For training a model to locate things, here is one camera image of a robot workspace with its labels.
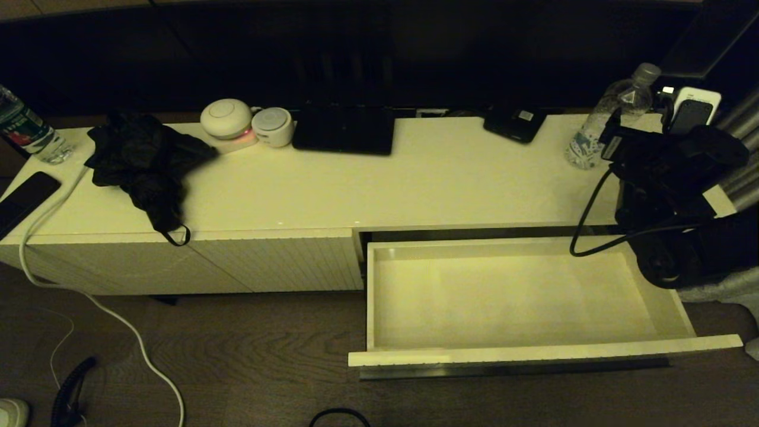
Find small black labelled box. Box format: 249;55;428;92
482;108;546;145

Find white low cabinet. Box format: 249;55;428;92
0;114;739;297

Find black smartphone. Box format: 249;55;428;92
0;172;63;241

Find grey curtain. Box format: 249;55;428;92
676;86;759;333

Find black coiled cable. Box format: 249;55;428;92
50;356;98;427

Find dark angular panel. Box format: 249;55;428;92
655;0;759;81

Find white cylindrical speaker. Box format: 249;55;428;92
251;107;295;148

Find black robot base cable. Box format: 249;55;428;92
308;407;371;427

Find green labelled water bottle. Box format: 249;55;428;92
0;84;75;165

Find thin white cable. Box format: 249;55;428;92
49;308;76;392

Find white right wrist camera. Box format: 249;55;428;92
659;86;722;136

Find white shoe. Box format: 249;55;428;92
0;399;30;427

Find large black television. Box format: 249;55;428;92
0;2;703;119

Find black router box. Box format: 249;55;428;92
292;102;396;157

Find white flat charging base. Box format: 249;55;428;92
205;129;260;156

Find black crumpled cloth bag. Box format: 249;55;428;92
86;113;219;247

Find white fluted drawer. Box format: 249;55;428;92
348;231;743;368

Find thick white power cable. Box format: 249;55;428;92
19;165;186;427

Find clear plastic water bottle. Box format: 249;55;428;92
566;62;662;171

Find white dome shaped device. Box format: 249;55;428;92
200;99;254;141

